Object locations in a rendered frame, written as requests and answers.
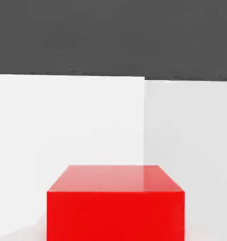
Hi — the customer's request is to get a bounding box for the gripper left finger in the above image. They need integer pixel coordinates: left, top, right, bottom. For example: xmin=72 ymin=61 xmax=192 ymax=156
xmin=0 ymin=213 xmax=47 ymax=241

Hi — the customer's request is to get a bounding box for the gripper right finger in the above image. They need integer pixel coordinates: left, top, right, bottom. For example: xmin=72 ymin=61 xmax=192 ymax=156
xmin=184 ymin=216 xmax=227 ymax=241

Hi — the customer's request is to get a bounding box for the small red cube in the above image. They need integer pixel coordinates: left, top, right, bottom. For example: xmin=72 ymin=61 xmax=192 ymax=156
xmin=46 ymin=165 xmax=186 ymax=241

